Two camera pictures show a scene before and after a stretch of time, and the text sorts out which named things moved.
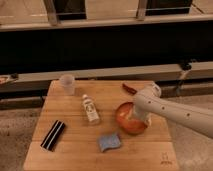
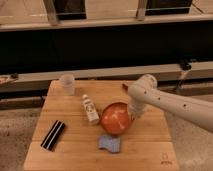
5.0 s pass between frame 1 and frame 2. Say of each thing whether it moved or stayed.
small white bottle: stayed
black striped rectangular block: stayed
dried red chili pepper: stayed
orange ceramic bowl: moved
